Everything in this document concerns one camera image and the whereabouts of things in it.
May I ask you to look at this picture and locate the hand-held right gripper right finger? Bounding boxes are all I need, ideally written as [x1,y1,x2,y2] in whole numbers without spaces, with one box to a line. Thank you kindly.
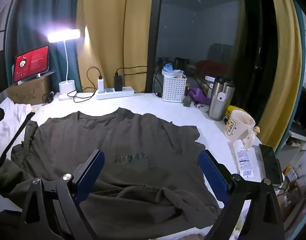
[198,149,286,240]

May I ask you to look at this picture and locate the stainless steel tumbler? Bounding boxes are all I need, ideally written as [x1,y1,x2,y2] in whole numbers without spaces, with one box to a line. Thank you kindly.
[208,74,236,122]

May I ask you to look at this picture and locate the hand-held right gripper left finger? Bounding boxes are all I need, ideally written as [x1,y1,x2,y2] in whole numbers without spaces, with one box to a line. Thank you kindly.
[20,149,105,240]

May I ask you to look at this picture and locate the white desk lamp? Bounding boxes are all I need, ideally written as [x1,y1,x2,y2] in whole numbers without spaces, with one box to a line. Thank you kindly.
[47,29,81,102]

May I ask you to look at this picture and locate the white quilted bed cover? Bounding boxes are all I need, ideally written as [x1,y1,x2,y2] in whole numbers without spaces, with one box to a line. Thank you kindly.
[0,92,263,240]

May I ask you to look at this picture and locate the yellow curtain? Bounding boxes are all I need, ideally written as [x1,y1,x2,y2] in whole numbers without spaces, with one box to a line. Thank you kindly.
[75,0,154,94]
[254,0,302,150]

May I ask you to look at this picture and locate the jar with white lid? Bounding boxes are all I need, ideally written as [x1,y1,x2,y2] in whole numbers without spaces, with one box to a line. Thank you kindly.
[205,76,216,90]

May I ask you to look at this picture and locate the yellow plastic bag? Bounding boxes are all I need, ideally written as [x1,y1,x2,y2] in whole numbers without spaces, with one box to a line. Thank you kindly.
[225,105,246,117]

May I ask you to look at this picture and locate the olive brown t-shirt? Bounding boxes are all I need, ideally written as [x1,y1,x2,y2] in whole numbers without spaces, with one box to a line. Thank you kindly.
[0,107,229,233]

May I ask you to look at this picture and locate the cream cartoon mug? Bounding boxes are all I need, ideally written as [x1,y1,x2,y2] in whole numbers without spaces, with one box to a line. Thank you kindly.
[223,109,261,150]

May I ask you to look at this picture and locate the teal curtain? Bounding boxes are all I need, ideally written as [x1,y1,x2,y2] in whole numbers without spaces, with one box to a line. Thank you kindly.
[5,0,83,93]

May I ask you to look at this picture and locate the white tube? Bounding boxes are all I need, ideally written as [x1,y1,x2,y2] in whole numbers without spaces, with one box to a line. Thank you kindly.
[233,139,254,178]

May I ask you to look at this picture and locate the purple plush toy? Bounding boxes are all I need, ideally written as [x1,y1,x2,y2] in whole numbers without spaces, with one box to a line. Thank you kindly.
[188,87,211,105]

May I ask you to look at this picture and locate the white power strip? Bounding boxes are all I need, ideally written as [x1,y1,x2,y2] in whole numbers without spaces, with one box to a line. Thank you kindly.
[96,86,135,100]

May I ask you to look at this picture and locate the black charger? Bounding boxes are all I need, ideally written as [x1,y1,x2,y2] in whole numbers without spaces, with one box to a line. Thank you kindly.
[114,75,123,92]

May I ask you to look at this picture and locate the black earphones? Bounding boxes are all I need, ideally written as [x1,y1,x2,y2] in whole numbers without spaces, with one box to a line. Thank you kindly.
[42,91,55,104]

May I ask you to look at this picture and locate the black window frame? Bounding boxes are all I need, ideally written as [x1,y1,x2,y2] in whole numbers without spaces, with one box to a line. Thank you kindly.
[144,0,164,93]

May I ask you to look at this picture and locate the black strap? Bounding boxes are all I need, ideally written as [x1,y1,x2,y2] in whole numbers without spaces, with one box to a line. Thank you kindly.
[0,112,36,170]

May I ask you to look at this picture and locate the white plastic basket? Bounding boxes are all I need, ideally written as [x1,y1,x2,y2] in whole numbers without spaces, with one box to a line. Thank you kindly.
[163,75,187,102]

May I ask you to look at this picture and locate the tablet with red screen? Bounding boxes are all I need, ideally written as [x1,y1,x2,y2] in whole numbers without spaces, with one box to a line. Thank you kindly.
[12,45,50,83]

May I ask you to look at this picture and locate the black phone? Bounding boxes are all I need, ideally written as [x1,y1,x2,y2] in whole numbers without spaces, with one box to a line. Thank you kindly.
[258,144,284,184]

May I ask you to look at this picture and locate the clear tablet stand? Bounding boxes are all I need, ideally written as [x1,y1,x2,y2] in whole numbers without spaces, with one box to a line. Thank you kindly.
[18,67,56,85]

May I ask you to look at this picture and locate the cardboard box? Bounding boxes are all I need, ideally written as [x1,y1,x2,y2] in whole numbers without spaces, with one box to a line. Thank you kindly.
[5,75,53,105]

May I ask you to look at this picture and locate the white cloth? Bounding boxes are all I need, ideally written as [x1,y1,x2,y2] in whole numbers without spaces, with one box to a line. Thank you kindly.
[0,97,37,173]

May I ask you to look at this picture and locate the black cable of white charger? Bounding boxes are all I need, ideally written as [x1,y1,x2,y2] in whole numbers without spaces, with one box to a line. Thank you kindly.
[73,66,103,103]

